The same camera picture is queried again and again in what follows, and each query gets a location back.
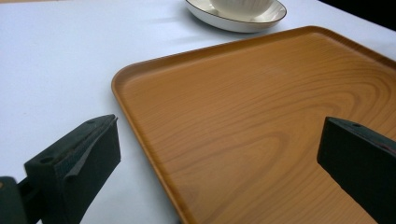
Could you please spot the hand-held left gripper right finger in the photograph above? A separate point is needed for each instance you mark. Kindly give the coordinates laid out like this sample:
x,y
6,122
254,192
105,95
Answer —
x,y
358,158

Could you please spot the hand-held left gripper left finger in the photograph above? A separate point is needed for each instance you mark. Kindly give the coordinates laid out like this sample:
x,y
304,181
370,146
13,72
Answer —
x,y
81,168

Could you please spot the wooden tray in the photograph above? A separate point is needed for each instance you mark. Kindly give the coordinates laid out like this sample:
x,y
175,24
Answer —
x,y
249,130

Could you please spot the white saucer with dark rim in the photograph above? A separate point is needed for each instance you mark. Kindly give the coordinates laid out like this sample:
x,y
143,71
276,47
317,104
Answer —
x,y
243,21

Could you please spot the white ribbed cup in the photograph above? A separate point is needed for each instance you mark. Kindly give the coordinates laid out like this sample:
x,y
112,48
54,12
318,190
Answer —
x,y
241,7

